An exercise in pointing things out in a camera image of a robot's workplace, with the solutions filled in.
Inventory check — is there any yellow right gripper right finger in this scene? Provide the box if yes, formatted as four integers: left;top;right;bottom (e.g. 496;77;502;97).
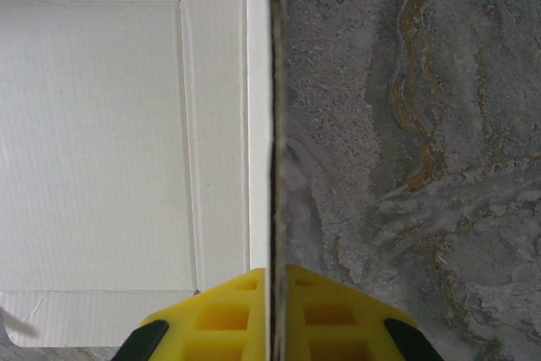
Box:
285;264;432;361

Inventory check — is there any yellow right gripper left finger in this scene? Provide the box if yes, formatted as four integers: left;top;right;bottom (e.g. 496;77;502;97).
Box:
113;267;268;361

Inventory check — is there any white and purple paper box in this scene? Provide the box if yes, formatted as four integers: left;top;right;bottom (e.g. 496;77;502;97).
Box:
0;0;287;361

